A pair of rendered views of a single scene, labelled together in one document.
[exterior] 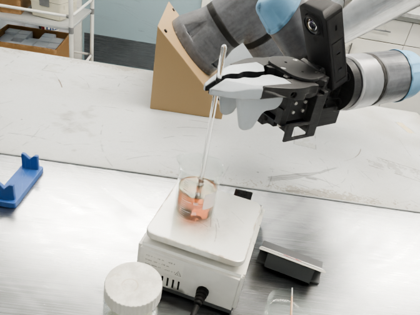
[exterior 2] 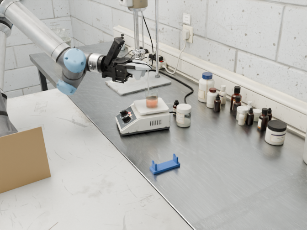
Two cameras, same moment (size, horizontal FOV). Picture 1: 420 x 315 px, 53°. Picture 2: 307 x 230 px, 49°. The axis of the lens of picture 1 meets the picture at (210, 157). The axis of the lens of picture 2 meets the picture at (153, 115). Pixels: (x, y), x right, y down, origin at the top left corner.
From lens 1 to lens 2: 1.44 m
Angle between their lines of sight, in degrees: 95
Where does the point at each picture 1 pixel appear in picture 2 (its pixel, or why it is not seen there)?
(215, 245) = (160, 101)
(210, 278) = not seen: hidden behind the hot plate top
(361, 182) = (63, 111)
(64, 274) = (183, 138)
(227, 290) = not seen: hidden behind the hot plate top
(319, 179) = (71, 118)
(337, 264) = (120, 107)
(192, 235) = (161, 104)
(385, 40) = not seen: outside the picture
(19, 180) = (164, 165)
